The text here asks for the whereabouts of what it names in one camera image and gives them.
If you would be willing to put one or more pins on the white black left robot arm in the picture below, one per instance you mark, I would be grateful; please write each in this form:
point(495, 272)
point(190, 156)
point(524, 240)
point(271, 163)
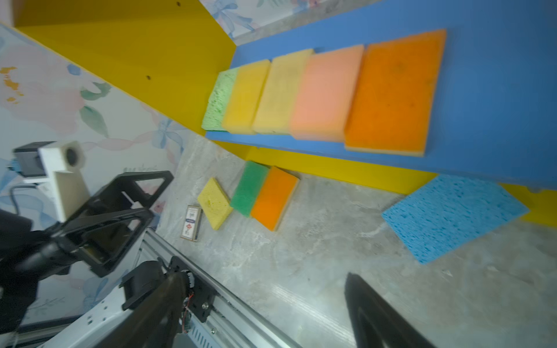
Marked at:
point(84, 283)

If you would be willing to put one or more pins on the pink salmon sponge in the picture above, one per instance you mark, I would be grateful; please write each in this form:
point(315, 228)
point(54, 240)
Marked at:
point(325, 98)

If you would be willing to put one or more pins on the small printed card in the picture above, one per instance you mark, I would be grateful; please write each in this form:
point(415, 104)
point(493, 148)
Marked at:
point(190, 229)

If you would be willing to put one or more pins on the yellow pink blue wooden shelf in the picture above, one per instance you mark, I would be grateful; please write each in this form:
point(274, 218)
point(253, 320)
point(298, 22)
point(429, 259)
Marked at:
point(493, 116)

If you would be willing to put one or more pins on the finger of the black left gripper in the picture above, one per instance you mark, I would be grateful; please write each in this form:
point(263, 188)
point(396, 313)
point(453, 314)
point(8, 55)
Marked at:
point(102, 241)
point(123, 200)

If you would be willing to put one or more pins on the blue sponge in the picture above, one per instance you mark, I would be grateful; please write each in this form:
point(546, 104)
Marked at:
point(449, 212)

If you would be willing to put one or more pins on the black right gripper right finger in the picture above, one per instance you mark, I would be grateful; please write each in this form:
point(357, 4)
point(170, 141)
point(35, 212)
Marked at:
point(374, 322)

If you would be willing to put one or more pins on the light green sponge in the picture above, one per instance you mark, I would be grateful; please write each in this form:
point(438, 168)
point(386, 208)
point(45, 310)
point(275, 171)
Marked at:
point(218, 100)

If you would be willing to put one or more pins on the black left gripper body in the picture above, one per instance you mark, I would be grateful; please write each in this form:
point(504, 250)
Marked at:
point(29, 256)

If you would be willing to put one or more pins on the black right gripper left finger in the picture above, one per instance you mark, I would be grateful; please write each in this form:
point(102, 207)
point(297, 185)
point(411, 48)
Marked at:
point(155, 322)

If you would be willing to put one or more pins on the dark green sponge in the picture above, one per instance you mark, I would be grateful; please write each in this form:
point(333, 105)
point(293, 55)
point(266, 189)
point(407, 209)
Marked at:
point(249, 187)

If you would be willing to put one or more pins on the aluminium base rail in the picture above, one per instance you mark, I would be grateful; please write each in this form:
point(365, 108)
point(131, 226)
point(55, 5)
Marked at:
point(215, 316)

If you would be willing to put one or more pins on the pale yellow sponge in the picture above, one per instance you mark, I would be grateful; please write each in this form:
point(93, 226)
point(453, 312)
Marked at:
point(280, 93)

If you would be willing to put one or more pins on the orange sponge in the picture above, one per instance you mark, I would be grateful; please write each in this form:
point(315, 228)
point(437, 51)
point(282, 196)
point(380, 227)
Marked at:
point(393, 101)
point(274, 197)

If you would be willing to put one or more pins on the bright yellow sponge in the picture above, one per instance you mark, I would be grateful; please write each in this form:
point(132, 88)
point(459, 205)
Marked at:
point(245, 97)

